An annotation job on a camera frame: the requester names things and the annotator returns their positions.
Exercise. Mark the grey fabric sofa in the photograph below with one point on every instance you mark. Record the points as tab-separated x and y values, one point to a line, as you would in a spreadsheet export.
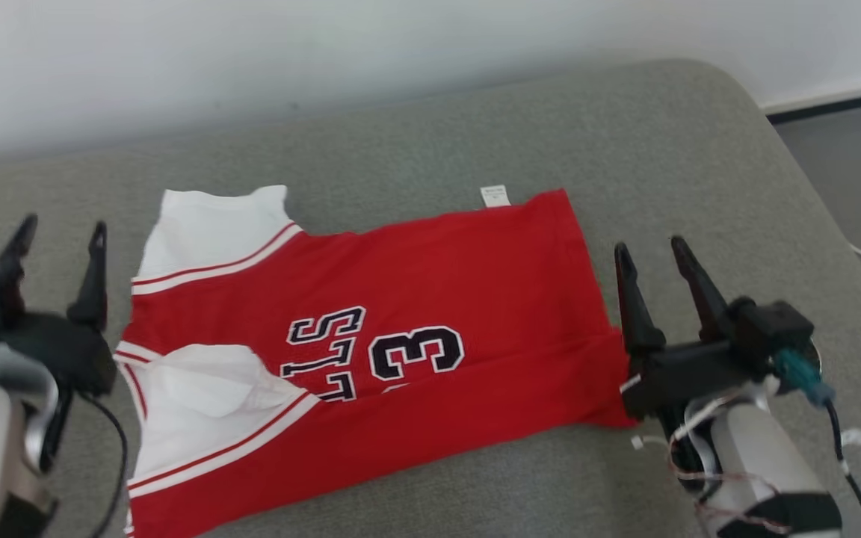
400	134

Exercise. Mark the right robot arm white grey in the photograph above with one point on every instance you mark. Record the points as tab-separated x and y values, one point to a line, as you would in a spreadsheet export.
752	448

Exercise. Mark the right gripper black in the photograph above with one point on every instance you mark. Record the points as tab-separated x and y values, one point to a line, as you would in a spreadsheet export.
684	373

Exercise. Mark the red basketball jersey white trim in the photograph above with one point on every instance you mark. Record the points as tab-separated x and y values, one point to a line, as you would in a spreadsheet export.
438	261

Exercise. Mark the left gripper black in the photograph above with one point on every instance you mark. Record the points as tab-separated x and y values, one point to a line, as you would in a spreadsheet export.
72	351

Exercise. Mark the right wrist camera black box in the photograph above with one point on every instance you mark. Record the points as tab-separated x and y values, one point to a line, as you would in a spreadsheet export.
774	325

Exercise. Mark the wall baseboard with dark strip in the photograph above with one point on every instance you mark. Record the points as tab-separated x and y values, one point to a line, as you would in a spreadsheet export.
841	104

